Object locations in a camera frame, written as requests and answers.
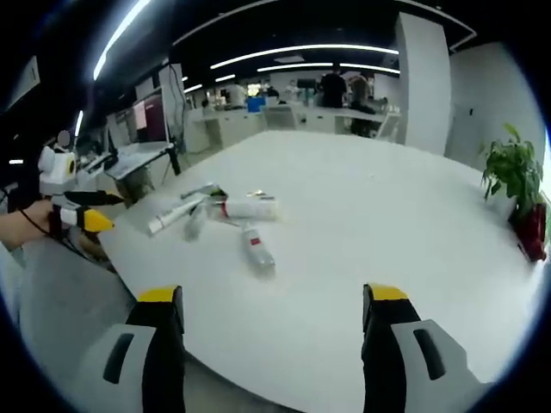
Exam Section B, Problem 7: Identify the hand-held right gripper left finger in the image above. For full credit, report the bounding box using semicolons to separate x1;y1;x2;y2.
71;284;187;413

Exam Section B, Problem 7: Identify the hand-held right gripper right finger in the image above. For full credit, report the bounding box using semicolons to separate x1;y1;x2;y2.
362;282;496;413

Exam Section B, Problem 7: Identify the slim white skincare tube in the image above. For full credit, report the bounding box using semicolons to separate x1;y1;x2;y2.
147;195;204;237

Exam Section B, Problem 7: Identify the clear grey skincare bottle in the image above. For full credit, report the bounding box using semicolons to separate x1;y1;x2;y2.
183;205;213;242

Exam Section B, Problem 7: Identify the silver skincare tube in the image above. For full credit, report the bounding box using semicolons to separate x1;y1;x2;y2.
179;182;221;202

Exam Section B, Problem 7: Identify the clear skincare bottle red label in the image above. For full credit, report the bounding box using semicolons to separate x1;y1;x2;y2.
241;223;276;276

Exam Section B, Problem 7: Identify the white skincare tube red band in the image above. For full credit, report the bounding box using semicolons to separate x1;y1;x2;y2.
218;198;280;222

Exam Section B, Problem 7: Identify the person's left hand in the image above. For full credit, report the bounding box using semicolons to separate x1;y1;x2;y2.
0;200;55;250

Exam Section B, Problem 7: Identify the white side desk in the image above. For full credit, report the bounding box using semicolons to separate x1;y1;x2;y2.
105;141;182;190

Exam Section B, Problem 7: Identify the maroon display board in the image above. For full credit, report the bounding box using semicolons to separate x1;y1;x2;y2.
133;95;170;144

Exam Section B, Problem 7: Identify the red plant pot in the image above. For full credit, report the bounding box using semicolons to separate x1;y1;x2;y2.
510;201;548;263

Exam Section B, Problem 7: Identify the green potted plant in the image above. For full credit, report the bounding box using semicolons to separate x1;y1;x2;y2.
480;123;546;220

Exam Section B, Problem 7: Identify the white counter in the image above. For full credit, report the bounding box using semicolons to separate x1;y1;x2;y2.
189;105;401;154

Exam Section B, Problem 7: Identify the black cable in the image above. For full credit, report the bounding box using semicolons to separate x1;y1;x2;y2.
0;188;100;262

